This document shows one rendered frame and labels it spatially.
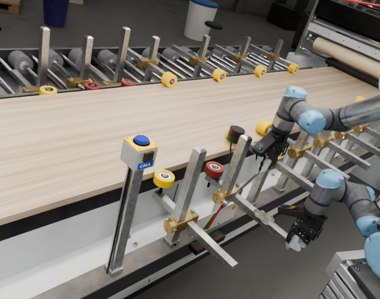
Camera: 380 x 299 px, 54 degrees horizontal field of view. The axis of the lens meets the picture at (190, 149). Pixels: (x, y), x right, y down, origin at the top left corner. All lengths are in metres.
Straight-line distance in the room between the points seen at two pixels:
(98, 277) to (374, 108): 1.01
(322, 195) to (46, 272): 0.97
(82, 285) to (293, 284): 1.61
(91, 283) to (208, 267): 1.23
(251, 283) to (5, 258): 1.55
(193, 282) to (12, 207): 1.35
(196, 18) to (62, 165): 5.77
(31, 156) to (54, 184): 0.18
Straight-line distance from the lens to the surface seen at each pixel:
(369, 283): 1.21
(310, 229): 1.39
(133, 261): 1.40
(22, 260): 1.41
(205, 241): 1.38
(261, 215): 1.51
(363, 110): 1.26
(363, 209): 1.27
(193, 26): 7.02
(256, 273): 2.54
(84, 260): 1.48
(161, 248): 1.46
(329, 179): 1.28
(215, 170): 1.58
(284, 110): 1.35
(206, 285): 2.34
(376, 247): 1.02
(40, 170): 1.40
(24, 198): 1.29
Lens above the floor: 1.74
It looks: 30 degrees down
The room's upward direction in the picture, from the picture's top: 17 degrees clockwise
